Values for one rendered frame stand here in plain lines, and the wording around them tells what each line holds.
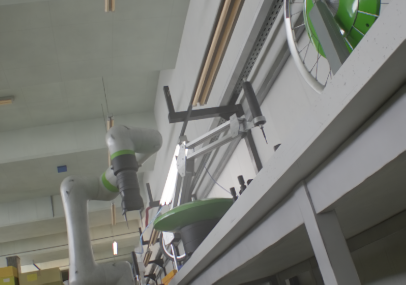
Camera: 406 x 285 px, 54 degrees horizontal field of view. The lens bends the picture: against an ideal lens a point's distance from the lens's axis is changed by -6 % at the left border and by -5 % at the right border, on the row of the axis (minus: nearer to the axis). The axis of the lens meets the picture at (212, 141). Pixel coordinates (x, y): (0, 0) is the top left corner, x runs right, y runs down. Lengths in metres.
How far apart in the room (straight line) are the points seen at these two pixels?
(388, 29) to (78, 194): 1.64
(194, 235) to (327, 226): 0.78
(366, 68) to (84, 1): 3.93
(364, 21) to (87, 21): 3.67
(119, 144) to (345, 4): 0.93
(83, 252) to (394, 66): 1.60
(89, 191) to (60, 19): 2.75
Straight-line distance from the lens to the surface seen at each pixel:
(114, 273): 1.89
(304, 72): 1.28
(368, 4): 1.05
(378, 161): 0.53
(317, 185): 0.66
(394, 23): 0.40
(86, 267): 1.85
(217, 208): 1.38
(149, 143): 1.63
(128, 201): 1.50
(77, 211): 1.88
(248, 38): 2.64
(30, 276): 6.83
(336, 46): 1.02
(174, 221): 1.39
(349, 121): 0.52
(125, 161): 1.53
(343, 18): 1.09
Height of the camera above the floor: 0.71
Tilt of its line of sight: 23 degrees up
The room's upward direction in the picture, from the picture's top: 16 degrees counter-clockwise
